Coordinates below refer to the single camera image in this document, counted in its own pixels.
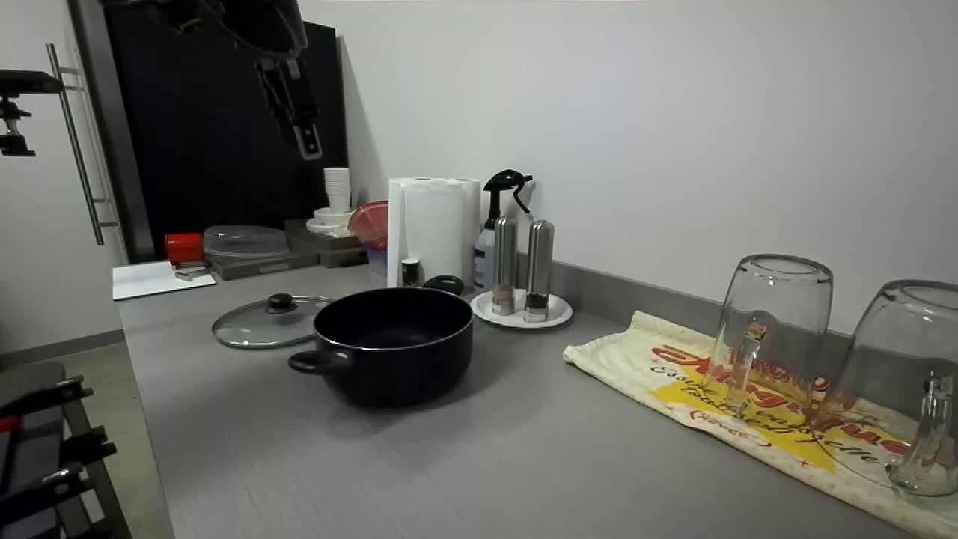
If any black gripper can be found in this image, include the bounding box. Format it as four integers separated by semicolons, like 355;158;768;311
249;52;328;164

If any glass lid with black knob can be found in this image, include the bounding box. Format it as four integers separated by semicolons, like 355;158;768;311
210;292;328;353

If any black cooking pot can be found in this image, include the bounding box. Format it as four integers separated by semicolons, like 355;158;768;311
287;272;478;411

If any clear drinking glass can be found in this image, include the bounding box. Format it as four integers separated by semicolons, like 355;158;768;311
707;253;838;420
829;275;958;501

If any white cups stack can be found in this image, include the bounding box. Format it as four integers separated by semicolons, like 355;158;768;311
320;164;355;217

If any bag of white plastic cutlery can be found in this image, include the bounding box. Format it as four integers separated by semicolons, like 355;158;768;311
301;203;353;242

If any grey plastic tray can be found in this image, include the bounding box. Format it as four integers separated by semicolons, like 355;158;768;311
204;218;371;286

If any black tall appliance panel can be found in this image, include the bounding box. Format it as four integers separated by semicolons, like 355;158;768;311
97;0;350;263

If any clear plastic dome cover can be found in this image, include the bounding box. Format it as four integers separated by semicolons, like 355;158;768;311
201;221;292;266

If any white paper towel roll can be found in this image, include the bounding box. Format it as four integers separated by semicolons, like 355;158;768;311
406;175;482;293
385;176;415;292

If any small red box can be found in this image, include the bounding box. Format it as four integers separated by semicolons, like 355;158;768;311
162;232;210;275

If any white flat board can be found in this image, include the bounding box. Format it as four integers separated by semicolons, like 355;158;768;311
106;257;219;307

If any steel spice grinder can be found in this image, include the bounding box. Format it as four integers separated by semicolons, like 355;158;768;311
522;217;557;325
488;217;521;319

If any small white saucer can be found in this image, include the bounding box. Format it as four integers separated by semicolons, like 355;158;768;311
466;289;576;332

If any metal bar door handle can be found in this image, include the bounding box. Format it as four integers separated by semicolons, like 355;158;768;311
42;43;120;248

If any black camera on stand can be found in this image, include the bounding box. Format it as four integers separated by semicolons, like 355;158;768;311
0;67;64;158

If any black clamp orange handle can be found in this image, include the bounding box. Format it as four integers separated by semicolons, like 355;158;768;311
0;426;120;483

